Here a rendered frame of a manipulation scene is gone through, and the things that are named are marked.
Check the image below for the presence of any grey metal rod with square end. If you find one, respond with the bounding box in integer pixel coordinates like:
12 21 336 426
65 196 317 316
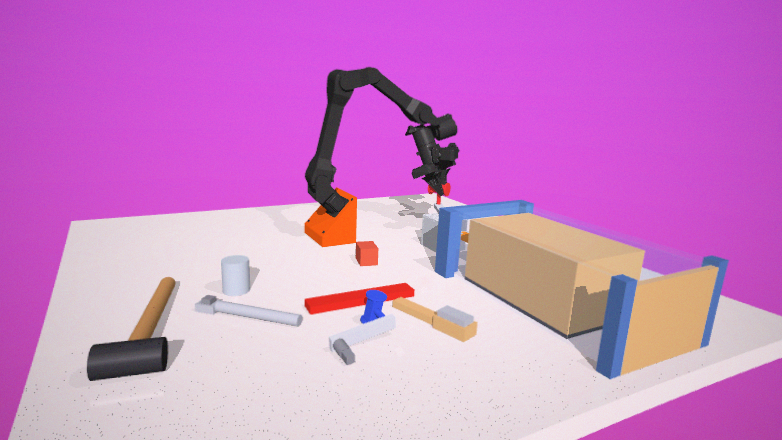
195 295 302 327

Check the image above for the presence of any wooden brush with grey bristles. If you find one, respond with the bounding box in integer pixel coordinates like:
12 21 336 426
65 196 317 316
393 297 478 342

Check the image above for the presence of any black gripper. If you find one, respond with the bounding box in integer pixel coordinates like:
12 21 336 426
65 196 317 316
411 142 456 196

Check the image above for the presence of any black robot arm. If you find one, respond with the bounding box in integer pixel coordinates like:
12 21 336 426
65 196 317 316
305 67 459 218

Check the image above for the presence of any black mallet with wooden handle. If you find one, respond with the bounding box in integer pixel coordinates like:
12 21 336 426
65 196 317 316
87 277 176 381

